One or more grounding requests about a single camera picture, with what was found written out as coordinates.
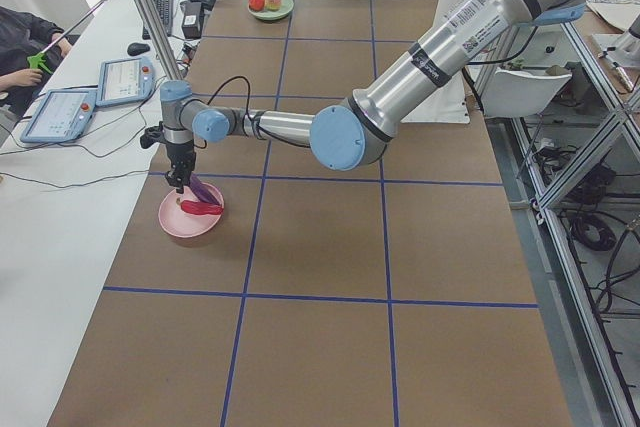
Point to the person at the desk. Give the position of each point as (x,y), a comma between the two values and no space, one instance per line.
(24,35)

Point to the white chair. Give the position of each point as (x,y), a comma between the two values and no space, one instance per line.
(515,94)

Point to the purple eggplant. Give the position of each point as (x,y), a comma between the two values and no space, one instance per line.
(200,190)

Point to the near teach pendant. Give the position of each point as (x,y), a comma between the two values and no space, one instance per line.
(62,115)

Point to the red chili pepper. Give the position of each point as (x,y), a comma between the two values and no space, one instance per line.
(200,208)

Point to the white camera stand base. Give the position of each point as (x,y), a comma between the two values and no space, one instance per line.
(446,104)

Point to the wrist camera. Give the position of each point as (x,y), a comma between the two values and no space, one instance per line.
(151,136)

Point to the teach pendant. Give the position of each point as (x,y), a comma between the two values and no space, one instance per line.
(125,81)
(62,115)

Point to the yellow pink peach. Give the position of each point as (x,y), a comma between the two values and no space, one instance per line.
(272,5)

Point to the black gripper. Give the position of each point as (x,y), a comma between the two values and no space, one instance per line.
(179,152)

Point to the aluminium frame post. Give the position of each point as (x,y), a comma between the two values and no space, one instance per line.
(152,22)

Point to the far teach pendant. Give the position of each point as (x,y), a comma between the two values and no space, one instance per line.
(125,81)

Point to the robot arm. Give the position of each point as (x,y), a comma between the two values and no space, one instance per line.
(356,131)

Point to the green handled grabber stick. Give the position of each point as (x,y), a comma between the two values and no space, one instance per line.
(38,61)

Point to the light green plate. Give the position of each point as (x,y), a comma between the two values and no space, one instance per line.
(266,16)

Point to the black computer mouse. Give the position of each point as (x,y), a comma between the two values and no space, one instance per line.
(137,48)

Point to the black keyboard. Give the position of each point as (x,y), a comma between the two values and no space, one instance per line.
(164,9)

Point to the black power adapter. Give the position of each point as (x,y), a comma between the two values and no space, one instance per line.
(192,22)

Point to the pink plate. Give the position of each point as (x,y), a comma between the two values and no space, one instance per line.
(178,223)

